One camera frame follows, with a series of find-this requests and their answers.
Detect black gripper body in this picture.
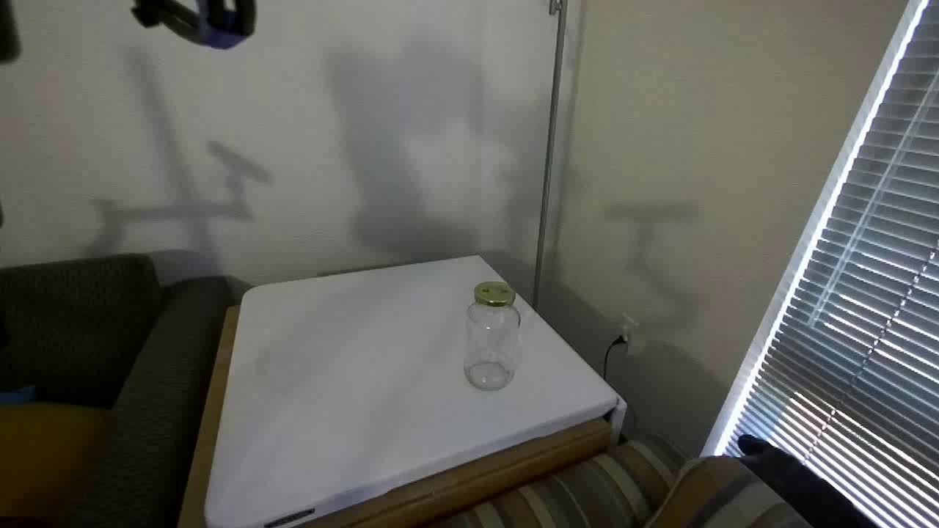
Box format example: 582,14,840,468
128,0,262,50

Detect gold metal jar lid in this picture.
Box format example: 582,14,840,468
472,280,519,309

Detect clear glass jar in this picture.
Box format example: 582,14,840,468
460,296,526,397

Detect dark grey armchair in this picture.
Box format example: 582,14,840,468
0,249,252,528

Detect thin metal pole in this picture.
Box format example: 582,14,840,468
532,0,572,309

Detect white rectangular board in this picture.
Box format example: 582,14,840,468
202,255,629,528

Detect yellow cushion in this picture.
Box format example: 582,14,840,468
0,402,112,522

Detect wooden table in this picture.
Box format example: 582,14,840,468
175,302,616,528

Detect striped sofa cushion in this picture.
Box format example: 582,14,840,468
642,456,817,528

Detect white window blinds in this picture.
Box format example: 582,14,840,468
702,0,939,528

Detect black bulky object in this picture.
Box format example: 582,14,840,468
734,434,875,528

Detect white wall outlet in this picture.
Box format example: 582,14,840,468
616,315,639,359

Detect black power cord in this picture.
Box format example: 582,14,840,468
598,333,630,390

